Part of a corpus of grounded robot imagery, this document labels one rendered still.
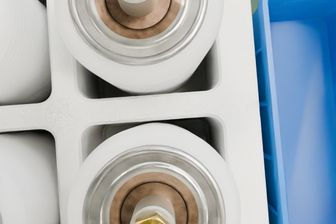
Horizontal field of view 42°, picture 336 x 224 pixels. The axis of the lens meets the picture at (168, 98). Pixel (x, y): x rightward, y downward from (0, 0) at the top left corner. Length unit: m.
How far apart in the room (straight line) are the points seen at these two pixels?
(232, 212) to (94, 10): 0.13
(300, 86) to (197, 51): 0.28
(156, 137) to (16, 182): 0.08
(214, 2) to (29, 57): 0.13
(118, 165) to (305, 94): 0.31
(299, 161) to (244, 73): 0.21
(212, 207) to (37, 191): 0.11
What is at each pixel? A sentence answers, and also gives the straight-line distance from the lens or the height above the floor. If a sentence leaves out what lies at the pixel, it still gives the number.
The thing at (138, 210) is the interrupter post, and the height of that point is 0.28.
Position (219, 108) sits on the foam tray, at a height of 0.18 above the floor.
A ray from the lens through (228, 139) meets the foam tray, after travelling 0.31.
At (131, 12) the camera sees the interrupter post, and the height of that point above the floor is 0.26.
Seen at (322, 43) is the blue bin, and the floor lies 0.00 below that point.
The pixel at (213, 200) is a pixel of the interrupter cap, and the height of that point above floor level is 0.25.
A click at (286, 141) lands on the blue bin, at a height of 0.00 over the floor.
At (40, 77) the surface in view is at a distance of 0.34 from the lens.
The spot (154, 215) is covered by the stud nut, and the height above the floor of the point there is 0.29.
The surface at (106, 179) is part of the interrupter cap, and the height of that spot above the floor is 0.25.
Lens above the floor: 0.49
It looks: 88 degrees down
